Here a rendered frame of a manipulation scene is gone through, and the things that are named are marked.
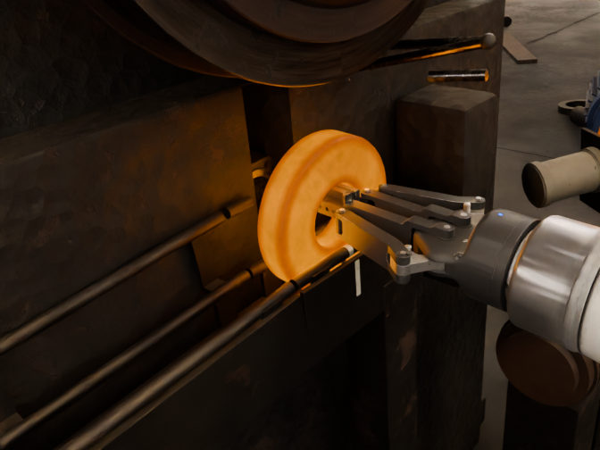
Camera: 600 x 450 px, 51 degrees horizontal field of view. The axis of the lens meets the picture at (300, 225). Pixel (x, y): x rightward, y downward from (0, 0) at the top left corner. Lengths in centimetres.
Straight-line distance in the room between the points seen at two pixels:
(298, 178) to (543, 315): 23
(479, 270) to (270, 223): 19
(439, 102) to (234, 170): 27
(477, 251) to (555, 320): 7
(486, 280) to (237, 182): 26
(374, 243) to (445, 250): 6
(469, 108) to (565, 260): 31
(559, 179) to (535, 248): 39
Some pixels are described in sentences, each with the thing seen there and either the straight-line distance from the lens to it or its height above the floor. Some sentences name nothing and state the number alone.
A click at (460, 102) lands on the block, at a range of 75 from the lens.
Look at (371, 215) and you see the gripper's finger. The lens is 55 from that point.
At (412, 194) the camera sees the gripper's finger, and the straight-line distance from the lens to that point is 58.
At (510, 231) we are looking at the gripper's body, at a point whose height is 79.
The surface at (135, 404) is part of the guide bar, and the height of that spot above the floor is 70.
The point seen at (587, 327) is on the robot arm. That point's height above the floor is 75.
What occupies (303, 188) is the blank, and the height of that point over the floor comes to 79.
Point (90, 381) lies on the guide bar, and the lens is 55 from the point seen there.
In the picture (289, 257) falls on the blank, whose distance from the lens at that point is 57.
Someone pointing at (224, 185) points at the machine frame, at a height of 78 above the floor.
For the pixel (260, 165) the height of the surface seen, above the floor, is 77.
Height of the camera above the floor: 102
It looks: 27 degrees down
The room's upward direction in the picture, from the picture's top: 6 degrees counter-clockwise
